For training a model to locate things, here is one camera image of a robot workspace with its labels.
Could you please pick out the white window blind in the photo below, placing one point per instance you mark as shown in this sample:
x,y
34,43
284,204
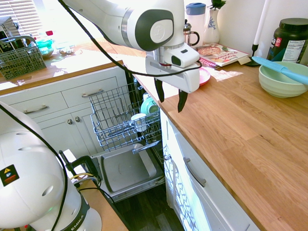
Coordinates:
x,y
19,12

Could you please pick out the food cookbook with pizza cover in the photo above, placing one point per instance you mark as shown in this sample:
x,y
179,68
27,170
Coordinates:
x,y
223,54

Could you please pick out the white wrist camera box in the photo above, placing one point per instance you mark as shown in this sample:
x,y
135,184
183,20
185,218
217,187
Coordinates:
x,y
185,56

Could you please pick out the teal glass bowl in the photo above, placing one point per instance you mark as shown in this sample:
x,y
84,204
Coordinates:
x,y
45,47

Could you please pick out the light blue plastic knife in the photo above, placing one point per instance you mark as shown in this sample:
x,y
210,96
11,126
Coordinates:
x,y
288,72

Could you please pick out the pink plate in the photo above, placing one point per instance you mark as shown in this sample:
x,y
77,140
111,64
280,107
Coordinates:
x,y
204,77

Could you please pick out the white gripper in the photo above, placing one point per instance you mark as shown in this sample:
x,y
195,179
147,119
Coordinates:
x,y
190,79

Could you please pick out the grey cutlery basket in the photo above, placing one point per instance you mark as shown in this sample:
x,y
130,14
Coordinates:
x,y
21,60

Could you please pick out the silver toaster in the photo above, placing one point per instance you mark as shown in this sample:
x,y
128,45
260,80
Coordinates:
x,y
7,26

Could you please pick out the black protein powder jar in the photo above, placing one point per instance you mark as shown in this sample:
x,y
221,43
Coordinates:
x,y
291,41

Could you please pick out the silver cabinet knob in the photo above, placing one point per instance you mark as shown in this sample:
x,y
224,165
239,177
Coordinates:
x,y
77,119
69,121
167,157

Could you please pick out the black clamp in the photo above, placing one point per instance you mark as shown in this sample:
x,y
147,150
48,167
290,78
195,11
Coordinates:
x,y
81,161

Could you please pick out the teal cup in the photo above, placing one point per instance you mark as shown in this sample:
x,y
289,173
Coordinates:
x,y
148,106

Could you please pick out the wooden robot mounting board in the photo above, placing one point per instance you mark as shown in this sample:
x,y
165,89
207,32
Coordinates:
x,y
103,207

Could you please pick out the light green ribbed bowl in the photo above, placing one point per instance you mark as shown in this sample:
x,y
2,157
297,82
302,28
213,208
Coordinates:
x,y
276,84

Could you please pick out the pink spiral bound book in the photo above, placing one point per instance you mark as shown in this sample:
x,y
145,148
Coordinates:
x,y
208,63

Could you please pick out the black candle holder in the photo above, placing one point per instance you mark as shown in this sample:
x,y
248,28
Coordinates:
x,y
253,60

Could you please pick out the grey dishwasher door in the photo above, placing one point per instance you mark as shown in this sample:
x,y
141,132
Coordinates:
x,y
125,168

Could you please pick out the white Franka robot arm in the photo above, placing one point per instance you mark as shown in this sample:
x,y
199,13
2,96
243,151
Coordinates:
x,y
108,16

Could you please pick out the green plant sprig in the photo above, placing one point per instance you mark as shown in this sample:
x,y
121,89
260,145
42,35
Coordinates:
x,y
217,3

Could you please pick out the white taper candle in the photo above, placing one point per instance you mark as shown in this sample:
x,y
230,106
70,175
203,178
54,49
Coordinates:
x,y
262,21

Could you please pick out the white pitcher with blue lid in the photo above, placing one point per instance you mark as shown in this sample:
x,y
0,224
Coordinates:
x,y
196,18

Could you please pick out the white cup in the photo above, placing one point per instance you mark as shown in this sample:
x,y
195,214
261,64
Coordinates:
x,y
139,121

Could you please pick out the glass French press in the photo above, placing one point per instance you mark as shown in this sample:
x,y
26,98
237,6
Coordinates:
x,y
190,36

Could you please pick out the white vase with blue flowers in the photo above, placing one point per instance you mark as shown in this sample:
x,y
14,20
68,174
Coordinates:
x,y
211,29

